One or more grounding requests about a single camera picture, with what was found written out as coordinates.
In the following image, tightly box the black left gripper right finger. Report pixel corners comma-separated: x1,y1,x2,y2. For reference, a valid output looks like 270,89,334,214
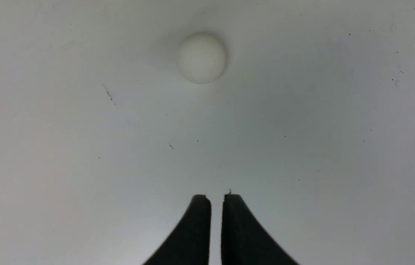
221,194,298,265

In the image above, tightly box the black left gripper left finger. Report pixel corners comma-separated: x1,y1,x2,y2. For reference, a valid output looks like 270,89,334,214
144,194,212,265

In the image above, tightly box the white ping-pong ball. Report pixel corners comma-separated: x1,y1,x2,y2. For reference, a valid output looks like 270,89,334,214
177,32,227,84

